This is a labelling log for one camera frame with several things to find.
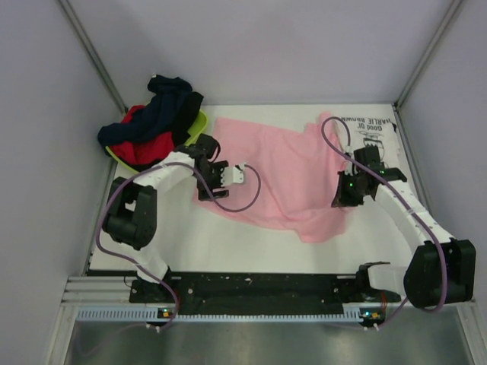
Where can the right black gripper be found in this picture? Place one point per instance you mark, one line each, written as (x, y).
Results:
(342, 199)

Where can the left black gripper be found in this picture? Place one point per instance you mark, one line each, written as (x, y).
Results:
(203, 192)

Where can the pink t shirt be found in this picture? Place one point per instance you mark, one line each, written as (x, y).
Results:
(292, 180)

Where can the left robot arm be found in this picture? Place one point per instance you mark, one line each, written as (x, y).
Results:
(132, 218)

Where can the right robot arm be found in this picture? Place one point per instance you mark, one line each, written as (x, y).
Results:
(442, 268)

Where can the lime green plastic basket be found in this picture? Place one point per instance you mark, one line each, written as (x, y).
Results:
(198, 127)

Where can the white printed folded t shirt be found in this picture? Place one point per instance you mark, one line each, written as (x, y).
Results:
(374, 132)

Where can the black t shirt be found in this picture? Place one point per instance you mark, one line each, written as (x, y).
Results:
(185, 118)

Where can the navy blue t shirt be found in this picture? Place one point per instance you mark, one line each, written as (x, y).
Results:
(152, 119)

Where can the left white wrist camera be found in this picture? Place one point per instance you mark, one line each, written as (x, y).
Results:
(233, 175)

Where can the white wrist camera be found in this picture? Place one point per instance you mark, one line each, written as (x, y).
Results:
(233, 175)
(348, 153)

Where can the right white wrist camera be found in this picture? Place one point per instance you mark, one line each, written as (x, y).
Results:
(348, 153)

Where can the aluminium frame rail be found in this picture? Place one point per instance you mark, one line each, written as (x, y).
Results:
(113, 290)

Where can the left aluminium corner post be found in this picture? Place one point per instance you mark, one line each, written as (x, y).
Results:
(92, 54)

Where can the aluminium corner post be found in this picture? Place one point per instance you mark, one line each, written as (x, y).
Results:
(447, 21)
(92, 54)

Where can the right aluminium corner post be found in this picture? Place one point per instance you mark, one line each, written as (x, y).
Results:
(447, 21)

